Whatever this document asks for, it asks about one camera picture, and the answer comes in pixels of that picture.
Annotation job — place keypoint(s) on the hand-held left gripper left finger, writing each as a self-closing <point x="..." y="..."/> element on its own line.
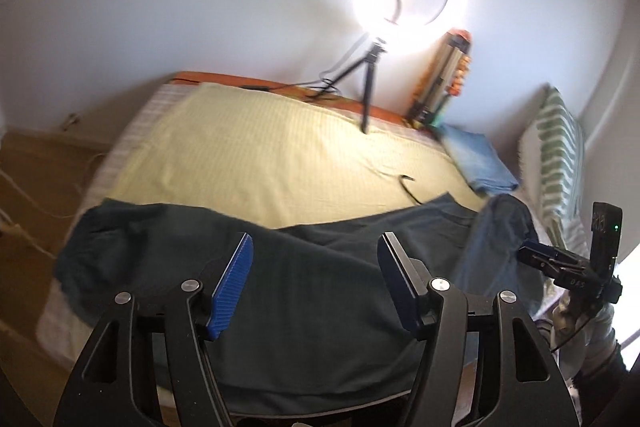
<point x="231" y="287"/>

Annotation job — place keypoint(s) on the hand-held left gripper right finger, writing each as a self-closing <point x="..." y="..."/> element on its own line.
<point x="395" y="282"/>

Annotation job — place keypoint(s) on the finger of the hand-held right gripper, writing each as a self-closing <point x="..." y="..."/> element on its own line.
<point x="537" y="257"/>

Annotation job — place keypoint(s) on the dark green pants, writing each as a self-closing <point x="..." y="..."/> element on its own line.
<point x="315" y="287"/>

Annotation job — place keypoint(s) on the person's right forearm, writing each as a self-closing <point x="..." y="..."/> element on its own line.
<point x="600" y="337"/>

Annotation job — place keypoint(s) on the blue-grey pants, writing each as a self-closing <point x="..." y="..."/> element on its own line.
<point x="495" y="247"/>

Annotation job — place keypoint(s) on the person's right hand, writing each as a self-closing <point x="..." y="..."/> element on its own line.
<point x="567" y="314"/>

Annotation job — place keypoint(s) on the green striped pillow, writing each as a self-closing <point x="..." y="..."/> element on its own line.
<point x="555" y="157"/>

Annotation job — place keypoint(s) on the folded blue jeans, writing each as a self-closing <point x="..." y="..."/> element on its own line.
<point x="475" y="157"/>

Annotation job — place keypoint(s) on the yellow striped blanket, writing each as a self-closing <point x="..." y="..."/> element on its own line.
<point x="260" y="157"/>

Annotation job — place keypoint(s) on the checked bed sheet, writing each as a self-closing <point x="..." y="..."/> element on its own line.
<point x="145" y="117"/>

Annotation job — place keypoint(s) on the braided orange cloth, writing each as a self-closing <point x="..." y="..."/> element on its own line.
<point x="462" y="67"/>

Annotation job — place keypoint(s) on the orange patterned sheet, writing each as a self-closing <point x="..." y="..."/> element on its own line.
<point x="300" y="93"/>

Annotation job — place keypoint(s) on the folded grey metal frame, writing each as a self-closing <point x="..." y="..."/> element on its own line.
<point x="442" y="77"/>

